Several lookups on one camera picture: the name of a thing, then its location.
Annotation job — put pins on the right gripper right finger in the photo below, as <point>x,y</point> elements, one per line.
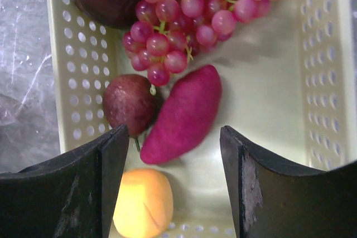
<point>271,196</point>

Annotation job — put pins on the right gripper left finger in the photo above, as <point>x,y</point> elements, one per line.
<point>71,195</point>

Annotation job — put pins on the orange fruit toy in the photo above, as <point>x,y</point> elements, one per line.
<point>144,205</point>

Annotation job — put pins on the dark brown passion fruit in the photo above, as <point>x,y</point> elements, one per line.
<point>128,100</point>

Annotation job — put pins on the purple sweet potato toy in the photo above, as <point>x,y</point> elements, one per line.
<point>185,118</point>

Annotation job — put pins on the purple grape bunch toy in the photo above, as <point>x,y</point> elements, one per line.
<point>169,33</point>

